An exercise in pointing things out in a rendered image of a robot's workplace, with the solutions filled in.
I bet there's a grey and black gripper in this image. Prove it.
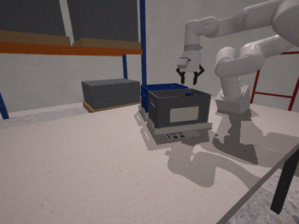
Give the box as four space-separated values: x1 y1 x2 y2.
176 50 205 85

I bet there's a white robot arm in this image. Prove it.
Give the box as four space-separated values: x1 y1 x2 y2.
184 0 299 100

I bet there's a blue crate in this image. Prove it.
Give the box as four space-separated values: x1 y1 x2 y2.
141 83 188 113

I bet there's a white paper pick list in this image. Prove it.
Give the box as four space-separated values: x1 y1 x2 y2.
165 130 200 140

